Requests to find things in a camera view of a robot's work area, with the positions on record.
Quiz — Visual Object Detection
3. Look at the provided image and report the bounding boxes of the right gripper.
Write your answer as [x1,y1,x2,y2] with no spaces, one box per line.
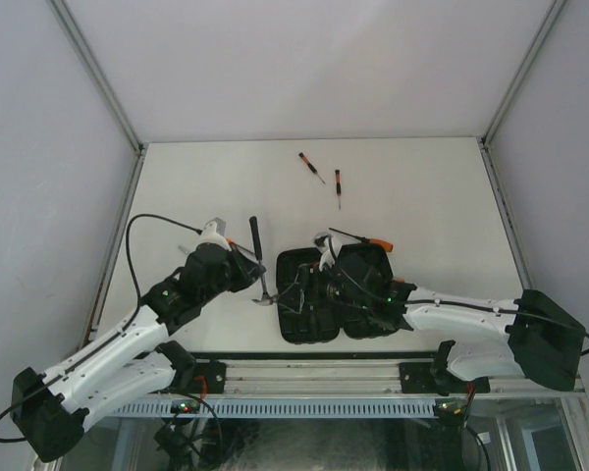
[277,258,370,314]

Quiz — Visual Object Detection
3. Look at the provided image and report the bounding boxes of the black plastic tool case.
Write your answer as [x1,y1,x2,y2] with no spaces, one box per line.
[276,247,399,344]

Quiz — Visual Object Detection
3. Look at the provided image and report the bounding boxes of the small claw hammer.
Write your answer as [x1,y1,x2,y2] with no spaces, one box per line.
[249,216,276,306]

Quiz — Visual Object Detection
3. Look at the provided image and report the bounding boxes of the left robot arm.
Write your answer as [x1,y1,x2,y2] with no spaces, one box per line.
[9,242,265,463]

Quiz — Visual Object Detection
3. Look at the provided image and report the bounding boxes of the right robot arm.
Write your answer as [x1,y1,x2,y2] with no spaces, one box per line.
[276,244,587,392]

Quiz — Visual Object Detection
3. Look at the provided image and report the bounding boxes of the small orange precision screwdriver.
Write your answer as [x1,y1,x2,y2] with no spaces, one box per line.
[298,152,326,184]

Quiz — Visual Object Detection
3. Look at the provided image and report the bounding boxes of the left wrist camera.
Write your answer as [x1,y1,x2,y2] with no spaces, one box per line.
[198,218,229,250]

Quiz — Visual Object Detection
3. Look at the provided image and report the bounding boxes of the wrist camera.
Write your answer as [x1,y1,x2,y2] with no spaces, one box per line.
[312,232,343,271]
[198,218,229,250]

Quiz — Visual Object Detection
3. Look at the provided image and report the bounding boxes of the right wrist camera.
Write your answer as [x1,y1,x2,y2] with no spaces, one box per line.
[312,232,343,271]

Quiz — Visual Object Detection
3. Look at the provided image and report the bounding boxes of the aluminium frame rail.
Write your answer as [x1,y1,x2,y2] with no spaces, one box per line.
[127,357,585,396]

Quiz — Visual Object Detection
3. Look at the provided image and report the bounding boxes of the large orange handled screwdriver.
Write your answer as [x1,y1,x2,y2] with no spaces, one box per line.
[330,228,394,253]

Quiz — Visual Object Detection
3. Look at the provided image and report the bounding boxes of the right camera cable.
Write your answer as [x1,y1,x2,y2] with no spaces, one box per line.
[323,254,589,357]

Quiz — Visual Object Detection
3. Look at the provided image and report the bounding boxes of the camera cable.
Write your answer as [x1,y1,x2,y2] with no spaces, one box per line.
[0,213,205,445]
[323,254,589,357]

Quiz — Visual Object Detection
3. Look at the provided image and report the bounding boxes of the left camera cable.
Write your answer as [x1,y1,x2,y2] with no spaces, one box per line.
[0,213,205,445]

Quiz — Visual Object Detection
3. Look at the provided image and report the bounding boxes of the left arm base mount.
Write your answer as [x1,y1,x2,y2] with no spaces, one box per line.
[174,360,227,397]

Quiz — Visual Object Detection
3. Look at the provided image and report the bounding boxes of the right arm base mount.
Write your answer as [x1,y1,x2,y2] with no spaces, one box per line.
[399,340,491,396]

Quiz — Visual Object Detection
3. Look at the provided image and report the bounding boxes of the blue slotted cable duct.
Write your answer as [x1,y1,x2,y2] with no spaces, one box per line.
[111,396,436,419]

